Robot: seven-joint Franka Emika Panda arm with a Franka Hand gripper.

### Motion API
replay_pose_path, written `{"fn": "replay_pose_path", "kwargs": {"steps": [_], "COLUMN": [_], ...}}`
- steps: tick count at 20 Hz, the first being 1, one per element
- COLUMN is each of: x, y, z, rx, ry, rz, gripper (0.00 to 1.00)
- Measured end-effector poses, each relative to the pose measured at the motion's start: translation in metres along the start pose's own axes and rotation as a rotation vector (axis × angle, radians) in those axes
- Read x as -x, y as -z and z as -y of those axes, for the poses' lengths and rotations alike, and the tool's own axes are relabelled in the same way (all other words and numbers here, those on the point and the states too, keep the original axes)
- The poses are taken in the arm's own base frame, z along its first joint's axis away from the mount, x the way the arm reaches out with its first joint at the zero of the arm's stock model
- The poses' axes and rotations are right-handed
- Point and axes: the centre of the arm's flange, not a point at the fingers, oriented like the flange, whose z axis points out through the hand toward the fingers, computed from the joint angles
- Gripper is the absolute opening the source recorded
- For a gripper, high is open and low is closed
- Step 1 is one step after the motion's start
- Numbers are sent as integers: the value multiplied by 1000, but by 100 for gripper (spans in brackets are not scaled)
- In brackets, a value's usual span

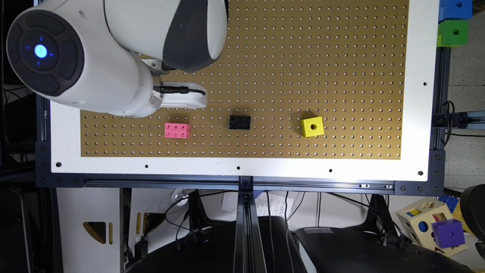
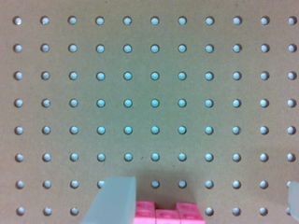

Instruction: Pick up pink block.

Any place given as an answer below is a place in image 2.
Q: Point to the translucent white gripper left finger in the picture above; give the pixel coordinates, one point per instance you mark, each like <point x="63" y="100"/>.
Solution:
<point x="114" y="203"/>

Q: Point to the pink toy block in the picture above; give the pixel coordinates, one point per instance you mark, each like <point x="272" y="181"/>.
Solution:
<point x="185" y="213"/>

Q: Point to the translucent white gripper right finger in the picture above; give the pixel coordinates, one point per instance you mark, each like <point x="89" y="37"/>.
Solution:
<point x="293" y="199"/>

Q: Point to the brown pegboard with holes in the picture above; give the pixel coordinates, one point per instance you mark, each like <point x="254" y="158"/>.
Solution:
<point x="195" y="99"/>

